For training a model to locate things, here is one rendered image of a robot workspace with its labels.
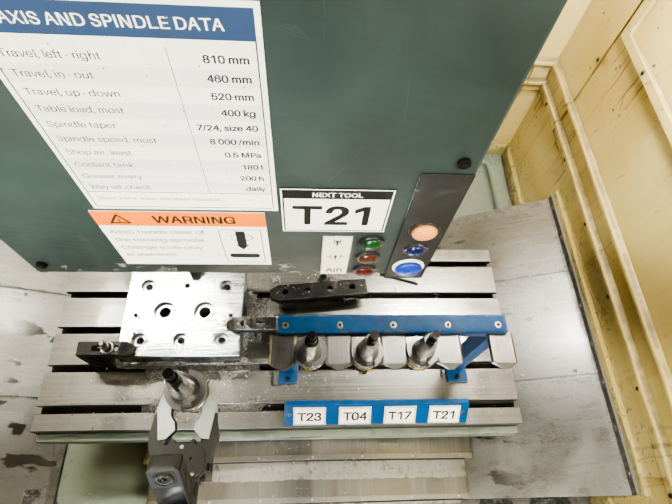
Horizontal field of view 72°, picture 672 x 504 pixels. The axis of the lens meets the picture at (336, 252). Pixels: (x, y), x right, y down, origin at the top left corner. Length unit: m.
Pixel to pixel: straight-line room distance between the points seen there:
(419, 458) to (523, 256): 0.71
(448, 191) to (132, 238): 0.30
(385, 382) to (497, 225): 0.72
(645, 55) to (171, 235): 1.23
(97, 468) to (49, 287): 0.58
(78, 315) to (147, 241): 0.94
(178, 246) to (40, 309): 1.25
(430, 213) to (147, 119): 0.25
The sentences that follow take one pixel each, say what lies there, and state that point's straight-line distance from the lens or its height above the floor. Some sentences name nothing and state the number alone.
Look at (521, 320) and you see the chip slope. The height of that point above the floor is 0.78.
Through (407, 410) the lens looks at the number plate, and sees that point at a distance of 1.21.
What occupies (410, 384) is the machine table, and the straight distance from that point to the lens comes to 1.27.
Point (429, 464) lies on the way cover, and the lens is 1.44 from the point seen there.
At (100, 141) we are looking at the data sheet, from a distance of 0.38.
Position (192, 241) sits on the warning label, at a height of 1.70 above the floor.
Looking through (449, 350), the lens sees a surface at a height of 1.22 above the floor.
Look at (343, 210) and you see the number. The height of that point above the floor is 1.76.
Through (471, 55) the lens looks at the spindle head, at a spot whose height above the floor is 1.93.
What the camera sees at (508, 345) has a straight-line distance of 1.02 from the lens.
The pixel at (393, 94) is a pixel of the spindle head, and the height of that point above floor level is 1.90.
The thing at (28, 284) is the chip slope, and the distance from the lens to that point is 1.76.
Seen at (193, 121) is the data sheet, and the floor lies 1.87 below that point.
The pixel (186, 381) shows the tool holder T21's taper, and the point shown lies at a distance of 0.73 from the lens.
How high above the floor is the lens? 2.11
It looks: 62 degrees down
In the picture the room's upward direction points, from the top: 7 degrees clockwise
